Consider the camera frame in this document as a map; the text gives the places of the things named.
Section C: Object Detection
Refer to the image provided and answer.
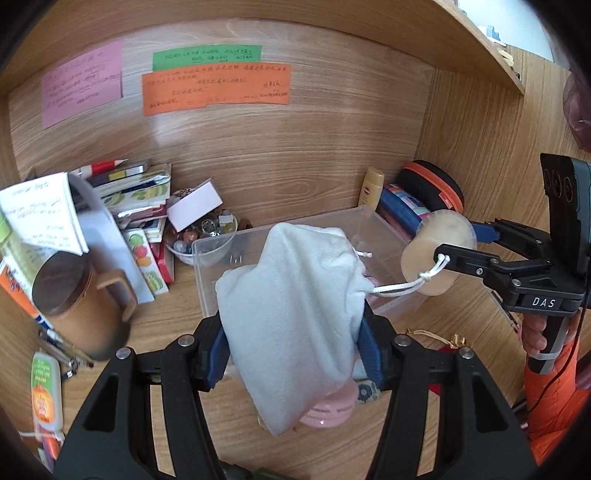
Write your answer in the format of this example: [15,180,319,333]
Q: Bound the bowl of trinkets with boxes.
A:
[165,210,238,266]

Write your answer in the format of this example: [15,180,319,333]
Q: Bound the stack of books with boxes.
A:
[88,159,174,243]

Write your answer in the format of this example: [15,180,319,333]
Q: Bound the orange white box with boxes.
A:
[0,258,51,328]

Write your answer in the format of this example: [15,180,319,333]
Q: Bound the blue pencil case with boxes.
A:
[376,183,437,243]

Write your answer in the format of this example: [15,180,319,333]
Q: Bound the pink sticky note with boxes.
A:
[41,39,124,130]

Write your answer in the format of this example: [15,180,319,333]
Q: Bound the green sticky note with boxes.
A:
[152,45,262,72]

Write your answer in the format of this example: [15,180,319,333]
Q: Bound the black cable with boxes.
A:
[526,295,589,411]

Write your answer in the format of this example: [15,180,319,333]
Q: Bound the green orange cream tube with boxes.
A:
[30,352,64,432]

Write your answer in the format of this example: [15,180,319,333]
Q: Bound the red book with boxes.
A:
[150,240,176,284]

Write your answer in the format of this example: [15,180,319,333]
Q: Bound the white drawstring pouch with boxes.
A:
[215,222,448,437]

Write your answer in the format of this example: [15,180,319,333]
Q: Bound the pink plastic bag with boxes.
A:
[562,69,591,153]

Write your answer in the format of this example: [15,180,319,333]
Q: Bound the red white marker pen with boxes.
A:
[69,159,127,177]

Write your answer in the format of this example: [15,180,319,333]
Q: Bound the black case with orange zipper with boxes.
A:
[397,160,465,215]

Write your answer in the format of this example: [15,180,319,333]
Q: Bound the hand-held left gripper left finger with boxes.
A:
[54,311,232,480]

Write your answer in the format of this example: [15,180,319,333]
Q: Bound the person's right hand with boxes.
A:
[521,315,549,355]

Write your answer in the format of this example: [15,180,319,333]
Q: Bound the small white cardboard box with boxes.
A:
[166,178,223,232]

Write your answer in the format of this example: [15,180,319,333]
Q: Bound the red charm with gold cord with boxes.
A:
[406,328,472,395]

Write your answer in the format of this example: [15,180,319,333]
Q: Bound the fruit print booklet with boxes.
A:
[122,228,169,296]

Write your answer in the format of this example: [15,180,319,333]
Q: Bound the brown mug with wooden lid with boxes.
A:
[31,251,138,361]

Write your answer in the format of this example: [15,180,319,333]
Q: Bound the person's right forearm orange sleeve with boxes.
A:
[524,323,591,464]

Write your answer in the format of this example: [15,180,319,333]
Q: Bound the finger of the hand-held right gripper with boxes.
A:
[470,218,555,261]
[433,242,555,289]

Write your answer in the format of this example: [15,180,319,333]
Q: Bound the clear plastic storage box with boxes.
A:
[191,205,432,324]

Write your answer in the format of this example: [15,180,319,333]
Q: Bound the handwritten open notebook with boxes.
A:
[0,172,90,256]

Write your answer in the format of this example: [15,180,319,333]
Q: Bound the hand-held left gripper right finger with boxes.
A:
[358,300,539,480]

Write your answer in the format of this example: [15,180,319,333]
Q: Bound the wooden shelf board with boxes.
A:
[434,0,527,96]

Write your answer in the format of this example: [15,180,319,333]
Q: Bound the black pen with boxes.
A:
[39,325,95,370]

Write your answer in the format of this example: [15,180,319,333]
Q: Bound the orange sticky note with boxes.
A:
[141,62,293,117]

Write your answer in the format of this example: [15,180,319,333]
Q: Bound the yellow sunscreen bottle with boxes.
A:
[358,167,385,210]

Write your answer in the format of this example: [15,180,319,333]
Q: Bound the pink notebook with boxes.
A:
[375,208,411,243]

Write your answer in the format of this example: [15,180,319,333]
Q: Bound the cream round roll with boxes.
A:
[400,209,478,296]

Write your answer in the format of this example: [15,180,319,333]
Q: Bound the pink round compact case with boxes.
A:
[300,378,358,430]

